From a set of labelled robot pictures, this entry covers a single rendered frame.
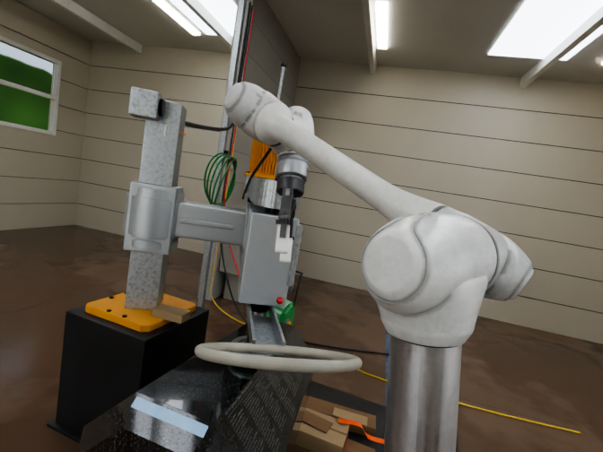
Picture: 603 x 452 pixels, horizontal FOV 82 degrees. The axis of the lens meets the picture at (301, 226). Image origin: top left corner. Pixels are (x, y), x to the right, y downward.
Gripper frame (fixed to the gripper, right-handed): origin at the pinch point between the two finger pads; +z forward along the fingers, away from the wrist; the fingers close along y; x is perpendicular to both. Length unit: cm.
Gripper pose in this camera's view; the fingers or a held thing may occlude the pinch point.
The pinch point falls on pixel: (284, 254)
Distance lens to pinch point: 89.3
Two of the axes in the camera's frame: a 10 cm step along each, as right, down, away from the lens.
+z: -0.9, 9.6, -2.6
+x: -10.0, -0.8, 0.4
